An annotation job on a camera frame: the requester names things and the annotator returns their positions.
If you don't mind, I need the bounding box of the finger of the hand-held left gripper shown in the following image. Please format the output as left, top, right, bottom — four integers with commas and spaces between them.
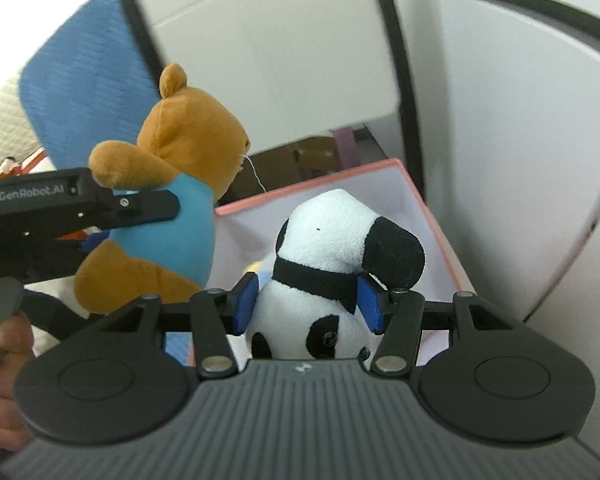
94, 190, 182, 229

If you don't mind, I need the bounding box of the beige storage bin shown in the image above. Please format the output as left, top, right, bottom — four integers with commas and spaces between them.
130, 0, 402, 157

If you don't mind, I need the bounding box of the brown bear plush blue shirt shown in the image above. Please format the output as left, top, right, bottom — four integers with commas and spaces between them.
74, 62, 253, 315

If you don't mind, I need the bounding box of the person's left hand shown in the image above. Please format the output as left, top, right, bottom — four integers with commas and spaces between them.
0, 316, 37, 453

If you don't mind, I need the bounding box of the brown cardboard piece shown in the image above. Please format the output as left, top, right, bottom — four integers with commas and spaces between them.
292, 135, 342, 179

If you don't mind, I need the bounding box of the black and white dog plush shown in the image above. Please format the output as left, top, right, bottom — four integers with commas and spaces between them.
249, 189, 427, 361

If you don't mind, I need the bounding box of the blue textured cushion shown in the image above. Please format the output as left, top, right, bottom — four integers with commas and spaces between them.
19, 0, 197, 368

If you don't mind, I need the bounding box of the white and light blue plush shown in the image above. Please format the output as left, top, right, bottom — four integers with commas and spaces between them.
242, 257, 277, 287

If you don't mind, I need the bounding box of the pink cardboard box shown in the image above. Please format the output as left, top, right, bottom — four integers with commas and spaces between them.
165, 157, 477, 368

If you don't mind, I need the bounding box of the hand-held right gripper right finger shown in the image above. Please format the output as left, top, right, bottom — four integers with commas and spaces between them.
357, 275, 522, 377

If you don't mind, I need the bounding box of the beige quilted bedspread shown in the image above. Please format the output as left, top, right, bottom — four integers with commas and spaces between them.
0, 77, 47, 182

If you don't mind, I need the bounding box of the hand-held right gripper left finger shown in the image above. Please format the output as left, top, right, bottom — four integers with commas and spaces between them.
100, 272, 261, 377

